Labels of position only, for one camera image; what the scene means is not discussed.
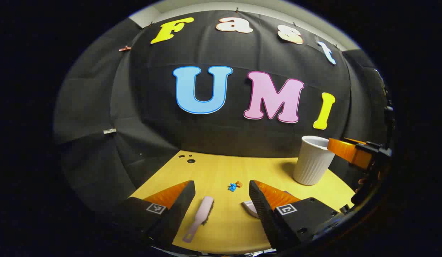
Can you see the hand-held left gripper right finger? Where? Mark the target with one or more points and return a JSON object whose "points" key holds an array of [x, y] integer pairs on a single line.
{"points": [[265, 217]]}

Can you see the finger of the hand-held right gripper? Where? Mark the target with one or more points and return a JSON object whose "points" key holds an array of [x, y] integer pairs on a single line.
{"points": [[354, 140], [346, 151]]}

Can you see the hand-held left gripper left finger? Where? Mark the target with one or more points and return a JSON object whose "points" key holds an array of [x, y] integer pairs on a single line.
{"points": [[178, 214]]}

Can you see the lilac dustpan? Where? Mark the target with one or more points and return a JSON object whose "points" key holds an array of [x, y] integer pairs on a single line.
{"points": [[250, 208]]}

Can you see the small lilac broom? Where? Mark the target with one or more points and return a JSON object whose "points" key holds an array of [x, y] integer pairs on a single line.
{"points": [[203, 210]]}

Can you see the white ribbed garbage bin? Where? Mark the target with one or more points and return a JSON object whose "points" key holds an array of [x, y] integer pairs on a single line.
{"points": [[312, 164]]}

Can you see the blue paper trash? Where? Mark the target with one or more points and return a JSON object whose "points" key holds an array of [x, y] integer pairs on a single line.
{"points": [[232, 187]]}

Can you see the black backdrop cloth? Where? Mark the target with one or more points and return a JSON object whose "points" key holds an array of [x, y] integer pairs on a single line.
{"points": [[213, 135]]}

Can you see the small white cloth clip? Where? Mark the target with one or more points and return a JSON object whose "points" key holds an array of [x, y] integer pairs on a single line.
{"points": [[109, 131]]}

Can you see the small copper cloth clip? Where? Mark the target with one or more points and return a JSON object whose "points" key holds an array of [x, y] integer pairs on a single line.
{"points": [[125, 48]]}

